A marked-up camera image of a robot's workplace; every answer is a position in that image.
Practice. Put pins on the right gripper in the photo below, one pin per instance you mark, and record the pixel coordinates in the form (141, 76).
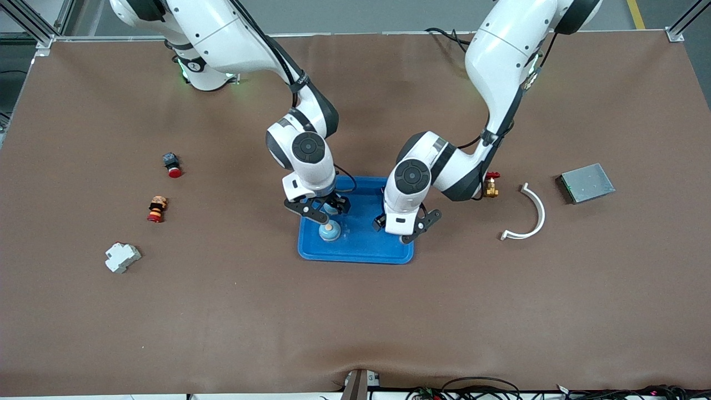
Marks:
(340, 203)

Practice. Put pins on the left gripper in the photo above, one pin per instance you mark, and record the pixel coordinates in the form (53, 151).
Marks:
(380, 222)

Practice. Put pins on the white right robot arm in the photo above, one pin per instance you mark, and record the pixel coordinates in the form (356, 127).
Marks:
(222, 33)

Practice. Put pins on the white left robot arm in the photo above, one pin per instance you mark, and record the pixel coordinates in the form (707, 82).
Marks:
(500, 50)

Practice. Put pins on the blue plastic tray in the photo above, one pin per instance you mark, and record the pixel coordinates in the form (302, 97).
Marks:
(361, 250)

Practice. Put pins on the white curved plastic clamp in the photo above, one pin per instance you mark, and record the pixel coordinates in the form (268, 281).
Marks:
(541, 214)

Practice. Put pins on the red push button black base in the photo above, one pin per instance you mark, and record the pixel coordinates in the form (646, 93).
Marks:
(171, 162)

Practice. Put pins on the red led electronics module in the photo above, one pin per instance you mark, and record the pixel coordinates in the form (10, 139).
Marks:
(427, 394)

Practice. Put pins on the grey metal box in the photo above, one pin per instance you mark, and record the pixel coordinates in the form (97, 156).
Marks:
(589, 183)

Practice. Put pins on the white circuit breaker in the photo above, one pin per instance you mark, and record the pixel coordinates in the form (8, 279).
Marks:
(122, 257)

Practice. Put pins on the metal table edge bracket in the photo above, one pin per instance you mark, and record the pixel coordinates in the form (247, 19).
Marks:
(358, 386)

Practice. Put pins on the aluminium frame strut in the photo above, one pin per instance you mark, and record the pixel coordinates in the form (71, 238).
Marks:
(44, 40)
(675, 34)

